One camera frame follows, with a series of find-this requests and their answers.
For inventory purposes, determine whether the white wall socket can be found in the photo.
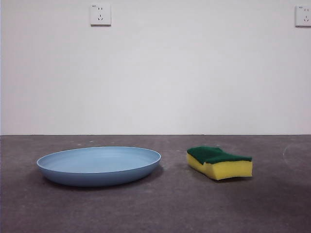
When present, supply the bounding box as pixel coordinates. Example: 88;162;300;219
90;3;112;27
295;5;311;28

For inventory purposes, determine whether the light blue round plate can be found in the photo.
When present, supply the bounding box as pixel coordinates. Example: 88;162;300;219
36;146;162;187

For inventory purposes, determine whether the green and yellow sponge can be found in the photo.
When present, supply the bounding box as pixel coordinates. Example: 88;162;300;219
186;145;253;182

